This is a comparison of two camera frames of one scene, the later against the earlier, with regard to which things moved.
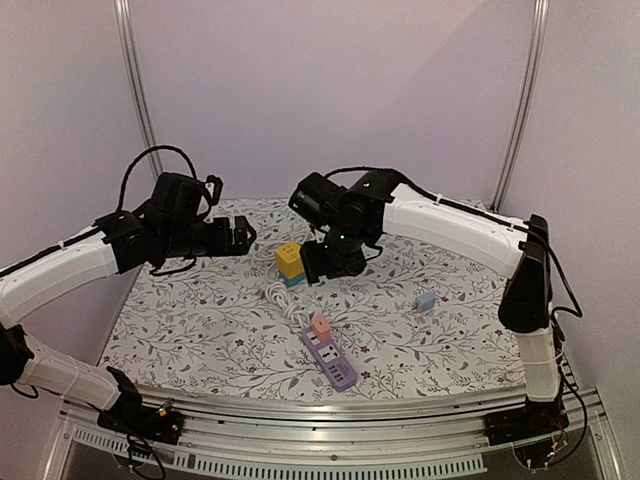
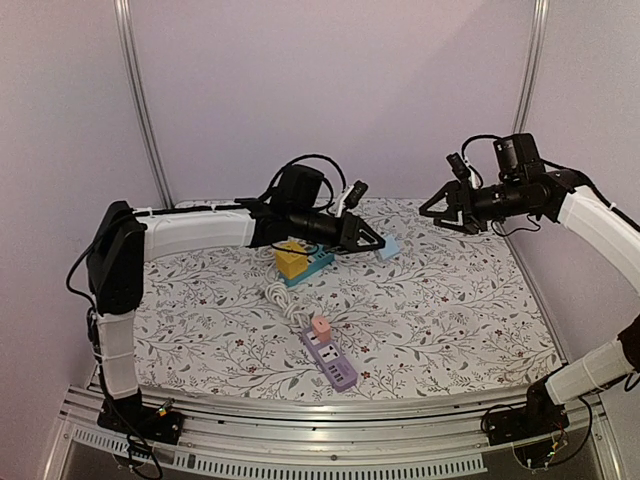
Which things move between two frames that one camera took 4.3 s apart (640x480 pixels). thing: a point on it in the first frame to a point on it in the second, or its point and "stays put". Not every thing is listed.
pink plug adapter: [322, 328] stays put
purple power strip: [331, 361] stays put
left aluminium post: [136, 83] stays put
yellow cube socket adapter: [288, 259] stays put
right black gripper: [313, 262] to [463, 205]
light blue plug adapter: [425, 302] to [391, 248]
